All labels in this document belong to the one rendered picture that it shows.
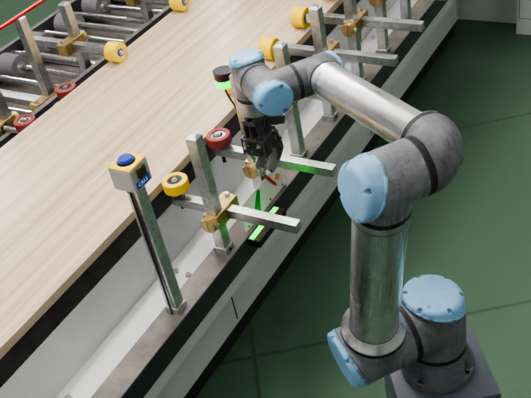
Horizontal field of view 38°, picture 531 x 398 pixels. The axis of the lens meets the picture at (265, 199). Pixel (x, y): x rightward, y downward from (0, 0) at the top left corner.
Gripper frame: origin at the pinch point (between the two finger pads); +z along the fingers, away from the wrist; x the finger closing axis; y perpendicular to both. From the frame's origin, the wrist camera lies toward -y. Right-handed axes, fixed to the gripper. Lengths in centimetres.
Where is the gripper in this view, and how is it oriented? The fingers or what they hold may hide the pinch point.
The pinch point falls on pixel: (272, 167)
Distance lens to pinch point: 218.3
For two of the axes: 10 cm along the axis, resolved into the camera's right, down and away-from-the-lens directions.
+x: 8.7, 1.8, -4.6
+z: 1.7, 7.8, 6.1
